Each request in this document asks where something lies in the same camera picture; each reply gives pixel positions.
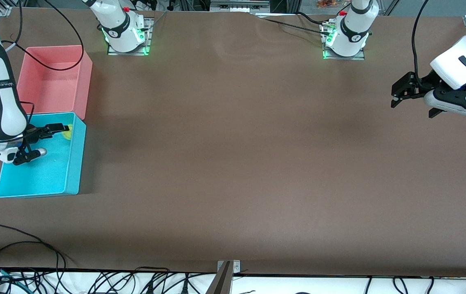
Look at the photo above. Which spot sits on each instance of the yellow-green tennis ball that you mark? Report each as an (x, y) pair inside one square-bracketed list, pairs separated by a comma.
[(68, 134)]

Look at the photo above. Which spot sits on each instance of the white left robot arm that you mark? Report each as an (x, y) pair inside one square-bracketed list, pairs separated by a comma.
[(353, 28)]

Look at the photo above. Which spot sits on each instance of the blue plastic bin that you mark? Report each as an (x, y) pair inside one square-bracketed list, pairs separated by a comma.
[(49, 175)]

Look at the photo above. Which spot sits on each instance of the pink plastic bin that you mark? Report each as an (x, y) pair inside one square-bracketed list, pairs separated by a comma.
[(49, 85)]

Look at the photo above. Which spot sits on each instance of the orange background objects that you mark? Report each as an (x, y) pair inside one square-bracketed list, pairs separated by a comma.
[(329, 3)]

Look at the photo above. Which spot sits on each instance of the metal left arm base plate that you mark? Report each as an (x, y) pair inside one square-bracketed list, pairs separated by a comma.
[(359, 57)]

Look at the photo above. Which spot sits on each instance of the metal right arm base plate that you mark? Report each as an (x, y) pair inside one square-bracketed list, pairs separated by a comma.
[(149, 30)]

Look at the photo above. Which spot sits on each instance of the grey aluminium frame beam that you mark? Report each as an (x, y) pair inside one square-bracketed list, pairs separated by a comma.
[(239, 5)]

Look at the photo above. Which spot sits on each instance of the dark metal camera post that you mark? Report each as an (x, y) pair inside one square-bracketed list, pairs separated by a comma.
[(221, 281)]

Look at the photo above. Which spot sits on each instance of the small metal bracket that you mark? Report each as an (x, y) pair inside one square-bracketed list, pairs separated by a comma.
[(236, 266)]

